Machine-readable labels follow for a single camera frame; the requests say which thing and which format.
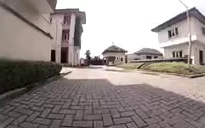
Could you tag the small house with dark roof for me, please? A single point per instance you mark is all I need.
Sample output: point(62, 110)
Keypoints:
point(114, 54)

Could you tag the tree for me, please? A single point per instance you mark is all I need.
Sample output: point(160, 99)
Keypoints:
point(87, 54)

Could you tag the grey brick paved road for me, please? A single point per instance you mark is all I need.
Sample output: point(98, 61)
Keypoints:
point(100, 103)

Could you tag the low house with grey roof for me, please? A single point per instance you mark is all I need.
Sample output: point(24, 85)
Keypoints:
point(145, 54)

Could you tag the tall cream building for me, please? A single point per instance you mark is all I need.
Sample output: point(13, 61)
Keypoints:
point(68, 36)

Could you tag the grass patch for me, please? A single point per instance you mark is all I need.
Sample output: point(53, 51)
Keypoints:
point(176, 68)

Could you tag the dark green hedge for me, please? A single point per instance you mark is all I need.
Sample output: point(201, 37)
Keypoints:
point(20, 74)

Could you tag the white two-storey house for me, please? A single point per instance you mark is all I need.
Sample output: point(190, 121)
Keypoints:
point(186, 38)

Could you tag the pale street lamp pole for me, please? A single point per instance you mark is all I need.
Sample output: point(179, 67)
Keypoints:
point(189, 36)

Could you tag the cream building with brown band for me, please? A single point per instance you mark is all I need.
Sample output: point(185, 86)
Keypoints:
point(16, 30)

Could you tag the dark low wall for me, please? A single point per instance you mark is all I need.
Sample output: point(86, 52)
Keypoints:
point(156, 61)

